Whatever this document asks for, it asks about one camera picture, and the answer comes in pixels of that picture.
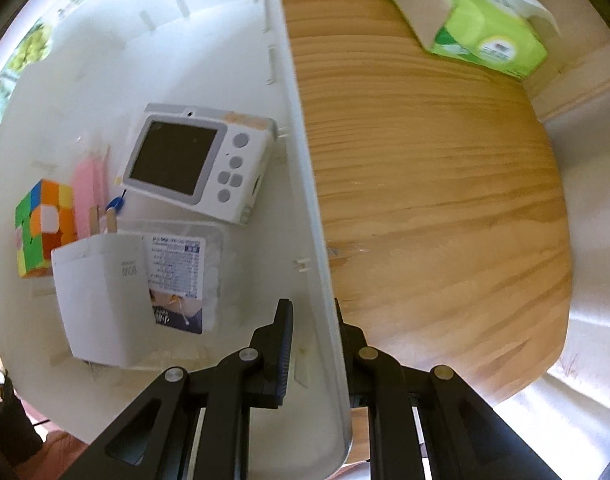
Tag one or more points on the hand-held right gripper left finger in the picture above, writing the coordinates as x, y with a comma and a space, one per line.
284, 355

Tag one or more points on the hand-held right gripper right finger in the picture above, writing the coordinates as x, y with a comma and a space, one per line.
357, 360

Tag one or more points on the clear box with label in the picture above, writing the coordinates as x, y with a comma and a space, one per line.
185, 270

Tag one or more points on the white charger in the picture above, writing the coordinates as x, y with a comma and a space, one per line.
105, 305

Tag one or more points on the white digital camera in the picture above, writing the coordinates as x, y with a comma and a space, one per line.
185, 160

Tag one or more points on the pink stick dispenser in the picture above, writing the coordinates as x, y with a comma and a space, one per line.
87, 190

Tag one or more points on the colourful puzzle cube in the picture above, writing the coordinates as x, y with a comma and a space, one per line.
45, 225

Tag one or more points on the white plastic bin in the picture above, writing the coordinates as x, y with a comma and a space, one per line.
195, 50

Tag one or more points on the dark object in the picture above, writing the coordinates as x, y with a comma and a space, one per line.
15, 420

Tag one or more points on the green tissue pack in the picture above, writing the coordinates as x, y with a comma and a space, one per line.
485, 25

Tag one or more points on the wooden shelf unit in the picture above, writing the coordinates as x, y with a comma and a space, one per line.
580, 60

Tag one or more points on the grape print cardboard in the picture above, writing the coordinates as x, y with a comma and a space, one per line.
32, 50

